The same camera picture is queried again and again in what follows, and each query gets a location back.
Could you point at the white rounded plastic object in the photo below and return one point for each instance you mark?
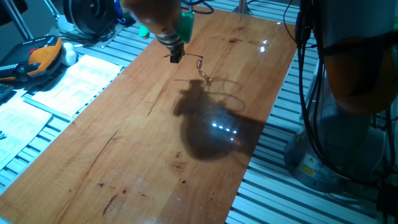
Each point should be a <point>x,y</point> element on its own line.
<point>69,54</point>

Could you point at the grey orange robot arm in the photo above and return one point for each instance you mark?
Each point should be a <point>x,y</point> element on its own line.
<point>357,77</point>

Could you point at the black round spool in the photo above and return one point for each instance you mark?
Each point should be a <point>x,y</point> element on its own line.
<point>90,15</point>

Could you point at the glossy wooden board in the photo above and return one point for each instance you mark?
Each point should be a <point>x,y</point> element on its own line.
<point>124,140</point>

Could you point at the aluminium frame post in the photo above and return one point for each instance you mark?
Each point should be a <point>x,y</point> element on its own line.
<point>242,7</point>

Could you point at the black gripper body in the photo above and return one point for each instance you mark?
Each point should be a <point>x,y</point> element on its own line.
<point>175,48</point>

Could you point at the forearm in black sleeve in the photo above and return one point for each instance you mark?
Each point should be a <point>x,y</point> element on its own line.
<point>12,11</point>

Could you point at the blue fabric bag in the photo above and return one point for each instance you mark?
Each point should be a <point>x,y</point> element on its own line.
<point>118,11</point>

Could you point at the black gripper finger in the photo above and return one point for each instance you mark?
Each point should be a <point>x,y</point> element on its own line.
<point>180,57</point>
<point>173,59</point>

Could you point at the orange black teach pendant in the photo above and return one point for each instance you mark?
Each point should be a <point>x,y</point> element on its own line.
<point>40,59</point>

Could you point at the grey metal strut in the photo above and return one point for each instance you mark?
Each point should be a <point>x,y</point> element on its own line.
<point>17,20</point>

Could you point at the white printed paper sheet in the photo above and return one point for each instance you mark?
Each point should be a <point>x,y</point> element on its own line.
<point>18,127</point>
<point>77,82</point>

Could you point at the brown thin-framed glasses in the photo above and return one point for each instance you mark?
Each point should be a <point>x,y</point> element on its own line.
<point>202,73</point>

